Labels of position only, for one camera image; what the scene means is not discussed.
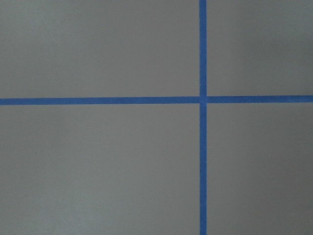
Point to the blue tape strip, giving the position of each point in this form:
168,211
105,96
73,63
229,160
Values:
97,101
203,171

